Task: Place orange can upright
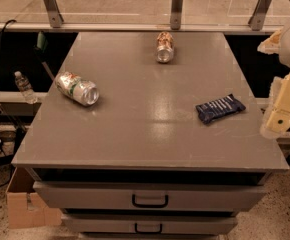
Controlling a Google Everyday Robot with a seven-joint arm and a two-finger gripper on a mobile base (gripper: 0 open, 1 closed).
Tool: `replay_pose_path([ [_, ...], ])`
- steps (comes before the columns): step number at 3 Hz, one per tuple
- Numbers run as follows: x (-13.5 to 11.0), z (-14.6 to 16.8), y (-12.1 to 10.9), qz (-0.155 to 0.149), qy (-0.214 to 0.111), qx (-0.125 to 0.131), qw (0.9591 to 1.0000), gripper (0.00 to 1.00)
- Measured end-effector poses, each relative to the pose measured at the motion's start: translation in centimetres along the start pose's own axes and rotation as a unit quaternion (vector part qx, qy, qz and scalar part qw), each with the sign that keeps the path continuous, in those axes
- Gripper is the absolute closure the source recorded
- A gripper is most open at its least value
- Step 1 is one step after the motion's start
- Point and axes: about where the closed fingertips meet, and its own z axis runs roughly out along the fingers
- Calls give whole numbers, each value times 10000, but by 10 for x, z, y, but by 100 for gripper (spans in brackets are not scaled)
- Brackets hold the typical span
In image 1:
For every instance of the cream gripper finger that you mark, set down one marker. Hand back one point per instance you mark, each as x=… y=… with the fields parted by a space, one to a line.
x=271 y=45
x=276 y=119

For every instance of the dark blue snack packet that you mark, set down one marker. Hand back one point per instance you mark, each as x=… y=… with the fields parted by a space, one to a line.
x=220 y=108

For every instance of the orange soda can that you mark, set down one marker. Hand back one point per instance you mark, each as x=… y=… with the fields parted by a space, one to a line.
x=165 y=47

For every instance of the silver green soda can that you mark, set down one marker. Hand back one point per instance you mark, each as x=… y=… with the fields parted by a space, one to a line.
x=76 y=88

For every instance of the grey drawer cabinet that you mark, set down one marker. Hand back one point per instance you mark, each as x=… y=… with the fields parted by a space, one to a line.
x=145 y=128

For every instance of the lower grey drawer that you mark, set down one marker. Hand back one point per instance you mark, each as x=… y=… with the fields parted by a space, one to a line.
x=148 y=224

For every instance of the grey drawer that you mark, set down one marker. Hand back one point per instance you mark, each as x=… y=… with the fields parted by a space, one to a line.
x=133 y=196
x=148 y=224

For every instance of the upper grey drawer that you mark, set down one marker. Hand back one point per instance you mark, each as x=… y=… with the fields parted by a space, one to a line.
x=133 y=196

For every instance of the clear plastic water bottle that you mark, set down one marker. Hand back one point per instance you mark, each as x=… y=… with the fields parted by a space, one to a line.
x=25 y=87

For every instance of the cardboard box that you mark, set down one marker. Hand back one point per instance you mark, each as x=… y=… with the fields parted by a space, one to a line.
x=25 y=208

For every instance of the right metal bracket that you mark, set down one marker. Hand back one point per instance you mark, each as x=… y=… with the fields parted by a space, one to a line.
x=256 y=22

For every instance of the metal bracket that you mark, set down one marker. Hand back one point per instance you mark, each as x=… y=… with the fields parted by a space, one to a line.
x=176 y=14
x=256 y=22
x=54 y=15

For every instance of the middle metal bracket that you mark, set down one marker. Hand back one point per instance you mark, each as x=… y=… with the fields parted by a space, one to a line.
x=176 y=14

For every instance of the left metal bracket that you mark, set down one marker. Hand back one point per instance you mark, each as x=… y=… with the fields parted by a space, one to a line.
x=54 y=15

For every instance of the green handled tool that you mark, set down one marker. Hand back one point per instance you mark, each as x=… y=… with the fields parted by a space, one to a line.
x=40 y=49

